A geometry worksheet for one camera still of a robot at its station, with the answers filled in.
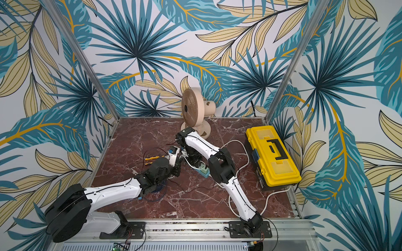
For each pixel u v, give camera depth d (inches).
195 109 33.1
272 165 30.1
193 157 32.3
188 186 34.6
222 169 24.0
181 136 28.3
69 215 16.3
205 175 35.2
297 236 29.5
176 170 28.8
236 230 28.8
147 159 38.4
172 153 27.8
